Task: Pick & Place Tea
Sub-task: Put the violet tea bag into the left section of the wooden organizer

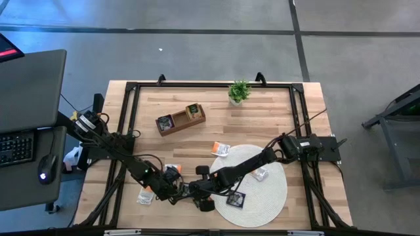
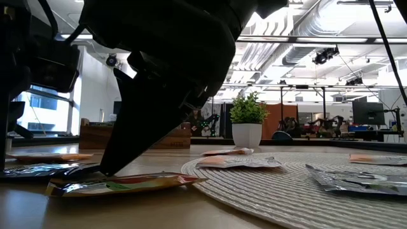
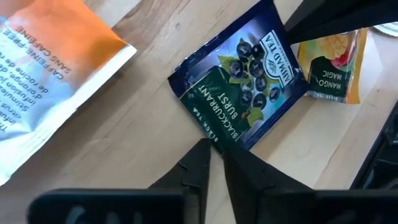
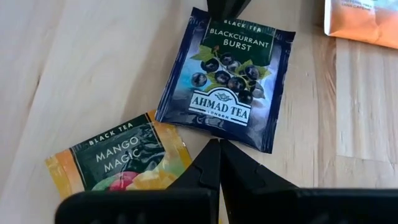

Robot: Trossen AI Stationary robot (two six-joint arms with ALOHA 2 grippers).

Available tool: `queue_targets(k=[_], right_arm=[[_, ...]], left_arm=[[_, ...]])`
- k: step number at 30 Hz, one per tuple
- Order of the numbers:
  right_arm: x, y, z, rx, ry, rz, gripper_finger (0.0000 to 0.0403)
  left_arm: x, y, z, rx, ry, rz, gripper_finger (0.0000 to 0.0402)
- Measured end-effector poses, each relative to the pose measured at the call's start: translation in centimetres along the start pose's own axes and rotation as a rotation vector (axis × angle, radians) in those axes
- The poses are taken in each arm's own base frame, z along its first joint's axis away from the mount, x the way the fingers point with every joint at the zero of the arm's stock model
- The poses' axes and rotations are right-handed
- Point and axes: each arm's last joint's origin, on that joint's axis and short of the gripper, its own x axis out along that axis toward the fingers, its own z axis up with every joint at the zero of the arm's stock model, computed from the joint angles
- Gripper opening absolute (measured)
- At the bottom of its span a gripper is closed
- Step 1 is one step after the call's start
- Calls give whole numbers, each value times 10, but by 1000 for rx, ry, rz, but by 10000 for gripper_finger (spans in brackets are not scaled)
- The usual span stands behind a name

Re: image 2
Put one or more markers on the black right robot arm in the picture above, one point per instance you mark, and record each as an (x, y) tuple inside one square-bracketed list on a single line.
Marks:
[(403, 4)]

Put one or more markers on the large office window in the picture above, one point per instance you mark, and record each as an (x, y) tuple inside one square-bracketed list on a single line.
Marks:
[(47, 105)]

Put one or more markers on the black hanging camera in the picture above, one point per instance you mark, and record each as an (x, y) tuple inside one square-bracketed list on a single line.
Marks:
[(326, 54)]

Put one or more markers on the black office desk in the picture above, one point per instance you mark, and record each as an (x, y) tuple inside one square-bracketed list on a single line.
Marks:
[(365, 133)]

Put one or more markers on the orange and white tea packet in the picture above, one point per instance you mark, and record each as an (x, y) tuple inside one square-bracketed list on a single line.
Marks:
[(51, 156), (378, 159), (238, 161), (227, 151)]

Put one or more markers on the black background robot arm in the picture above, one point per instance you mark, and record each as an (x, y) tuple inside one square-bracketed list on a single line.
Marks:
[(211, 122)]

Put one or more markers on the black background rig frame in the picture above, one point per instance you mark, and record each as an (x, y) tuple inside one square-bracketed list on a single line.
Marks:
[(281, 105)]

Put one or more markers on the black overhead light bar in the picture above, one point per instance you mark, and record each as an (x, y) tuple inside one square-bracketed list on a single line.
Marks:
[(318, 39)]

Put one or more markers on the silver foil packet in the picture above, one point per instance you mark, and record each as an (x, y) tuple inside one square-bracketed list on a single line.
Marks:
[(349, 181)]

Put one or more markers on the person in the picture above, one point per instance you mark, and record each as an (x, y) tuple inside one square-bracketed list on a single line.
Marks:
[(194, 124)]

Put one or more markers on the black ceiling camera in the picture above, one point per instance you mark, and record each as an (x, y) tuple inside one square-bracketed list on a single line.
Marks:
[(111, 59)]

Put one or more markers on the mango black tea packet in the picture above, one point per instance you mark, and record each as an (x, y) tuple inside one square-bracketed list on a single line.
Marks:
[(127, 184)]

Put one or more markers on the wooden tea organizer box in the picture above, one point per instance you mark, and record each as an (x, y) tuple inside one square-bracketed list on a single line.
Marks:
[(95, 138)]

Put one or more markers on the white round woven placemat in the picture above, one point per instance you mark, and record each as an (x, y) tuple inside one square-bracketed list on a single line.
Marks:
[(270, 197)]

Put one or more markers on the black ceiling device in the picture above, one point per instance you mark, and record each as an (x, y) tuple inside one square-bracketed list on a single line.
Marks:
[(354, 81)]

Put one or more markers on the orange office partition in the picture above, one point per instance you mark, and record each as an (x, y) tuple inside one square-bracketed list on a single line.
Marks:
[(276, 114)]

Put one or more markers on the silver ventilation duct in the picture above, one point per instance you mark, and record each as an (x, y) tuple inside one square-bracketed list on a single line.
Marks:
[(314, 25)]

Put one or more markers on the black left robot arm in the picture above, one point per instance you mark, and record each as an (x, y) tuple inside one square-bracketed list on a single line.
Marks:
[(54, 63)]

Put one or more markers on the black office chair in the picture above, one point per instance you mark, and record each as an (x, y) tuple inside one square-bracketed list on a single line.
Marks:
[(282, 136)]

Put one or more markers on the green plant in white pot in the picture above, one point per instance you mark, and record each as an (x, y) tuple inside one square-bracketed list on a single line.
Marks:
[(247, 127)]

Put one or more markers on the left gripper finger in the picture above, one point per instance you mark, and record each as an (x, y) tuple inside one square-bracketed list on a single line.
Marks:
[(140, 121), (12, 63)]

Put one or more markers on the black computer monitor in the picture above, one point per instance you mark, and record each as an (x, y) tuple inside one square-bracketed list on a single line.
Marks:
[(117, 108), (368, 113)]

